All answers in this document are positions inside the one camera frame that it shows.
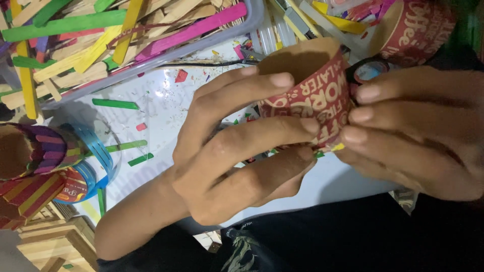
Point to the thin green craft stick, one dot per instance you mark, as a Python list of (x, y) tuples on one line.
[(128, 145)]

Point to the pile of coloured craft sticks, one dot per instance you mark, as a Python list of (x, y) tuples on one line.
[(94, 41)]

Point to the small pink stick piece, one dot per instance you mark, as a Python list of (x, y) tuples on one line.
[(141, 127)]

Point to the short green craft stick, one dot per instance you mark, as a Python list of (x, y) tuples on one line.
[(140, 159)]

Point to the person's left hand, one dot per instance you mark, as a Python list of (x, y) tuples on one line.
[(211, 170)]

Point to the heap of pink stick scraps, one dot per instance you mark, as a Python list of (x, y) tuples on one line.
[(363, 9)]

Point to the clear plastic tray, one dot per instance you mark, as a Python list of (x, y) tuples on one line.
[(170, 56)]

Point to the long green craft stick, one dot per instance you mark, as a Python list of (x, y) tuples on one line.
[(115, 104)]

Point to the yellow box cutter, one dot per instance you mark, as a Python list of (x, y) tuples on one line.
[(336, 20)]

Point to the red yellow stick covered cup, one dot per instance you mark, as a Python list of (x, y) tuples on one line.
[(30, 196)]

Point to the small red stick piece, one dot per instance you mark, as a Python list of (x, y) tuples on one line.
[(181, 76)]

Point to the plain wooden stick box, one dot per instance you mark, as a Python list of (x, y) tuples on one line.
[(56, 245)]

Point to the person's black shirt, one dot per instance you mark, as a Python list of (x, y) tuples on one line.
[(340, 238)]

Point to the person's right hand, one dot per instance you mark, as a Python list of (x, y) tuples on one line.
[(435, 143)]

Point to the red printed paper cup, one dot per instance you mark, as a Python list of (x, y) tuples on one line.
[(412, 30), (321, 94)]

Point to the purple stick covered cup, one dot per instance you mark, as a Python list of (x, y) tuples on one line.
[(49, 151)]

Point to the bundle of clear glue sticks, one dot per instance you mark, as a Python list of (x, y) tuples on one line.
[(272, 32)]

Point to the blue tape dispenser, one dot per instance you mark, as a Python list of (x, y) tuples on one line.
[(90, 166)]

